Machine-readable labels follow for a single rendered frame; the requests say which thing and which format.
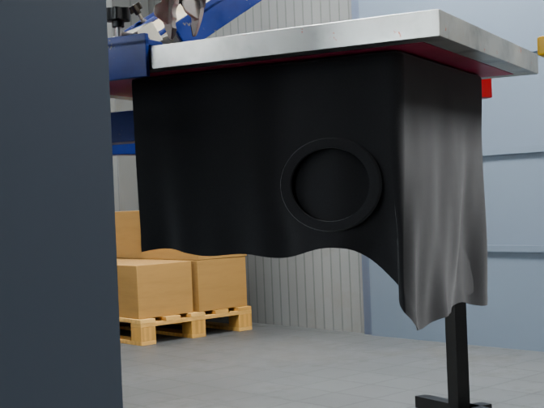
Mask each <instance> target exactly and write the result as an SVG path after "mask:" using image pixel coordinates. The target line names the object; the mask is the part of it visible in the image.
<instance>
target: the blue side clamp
mask: <svg viewBox="0 0 544 408"><path fill-rule="evenodd" d="M162 44H163V43H162V42H160V41H157V40H149V39H148V33H139V34H133V35H127V36H115V37H109V38H108V68H109V81H117V80H124V79H138V78H146V77H150V62H149V46H152V45H162Z"/></svg>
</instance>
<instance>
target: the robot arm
mask: <svg viewBox="0 0 544 408"><path fill-rule="evenodd" d="M178 5H179V0H160V2H159V3H158V4H156V5H155V6H154V15H155V17H157V18H158V19H160V20H161V21H162V22H164V28H165V31H166V33H167V34H168V37H169V39H171V40H173V38H174V36H175V34H176V31H177V29H176V20H177V17H176V9H177V7H178ZM182 6H183V9H184V11H185V13H186V14H188V15H189V16H190V17H191V19H192V22H191V25H190V27H191V31H192V36H196V35H197V34H198V30H199V28H200V25H201V22H202V16H203V12H204V8H205V7H206V0H183V1H182Z"/></svg>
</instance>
